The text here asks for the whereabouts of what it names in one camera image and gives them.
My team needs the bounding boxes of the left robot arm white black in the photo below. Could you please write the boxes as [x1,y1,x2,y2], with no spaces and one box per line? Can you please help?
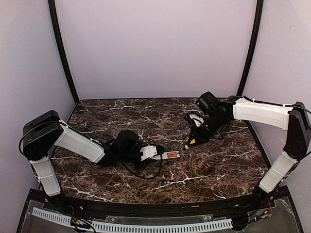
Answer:
[18,110,163,197]

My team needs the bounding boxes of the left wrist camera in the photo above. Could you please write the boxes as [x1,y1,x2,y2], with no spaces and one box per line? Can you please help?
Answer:
[140,145,164,161]

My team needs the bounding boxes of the white slotted cable duct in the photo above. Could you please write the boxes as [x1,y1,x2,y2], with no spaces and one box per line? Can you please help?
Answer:
[32,207,233,233]

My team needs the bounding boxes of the orange battery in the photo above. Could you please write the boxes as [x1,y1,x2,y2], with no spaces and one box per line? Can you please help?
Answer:
[167,151,179,158]

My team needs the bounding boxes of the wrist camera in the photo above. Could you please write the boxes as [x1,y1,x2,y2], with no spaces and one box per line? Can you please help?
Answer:
[184,113,205,127]
[140,145,164,161]

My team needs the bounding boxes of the white remote control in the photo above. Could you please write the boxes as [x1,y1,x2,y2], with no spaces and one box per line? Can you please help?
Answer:
[162,151,180,160]

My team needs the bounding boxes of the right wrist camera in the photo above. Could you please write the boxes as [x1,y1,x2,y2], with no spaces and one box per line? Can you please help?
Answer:
[184,113,205,127]

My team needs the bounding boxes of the right black frame post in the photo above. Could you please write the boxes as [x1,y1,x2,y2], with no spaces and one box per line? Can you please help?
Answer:
[237,0,264,96]

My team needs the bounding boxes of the black frame post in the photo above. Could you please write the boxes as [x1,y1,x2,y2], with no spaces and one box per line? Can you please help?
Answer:
[237,0,264,96]
[48,0,80,105]

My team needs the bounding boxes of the left black frame post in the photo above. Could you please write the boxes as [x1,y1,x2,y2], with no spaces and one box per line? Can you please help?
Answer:
[48,0,80,105]

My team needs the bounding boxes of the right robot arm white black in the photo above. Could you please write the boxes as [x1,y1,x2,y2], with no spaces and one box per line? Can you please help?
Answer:
[185,91,311,196]

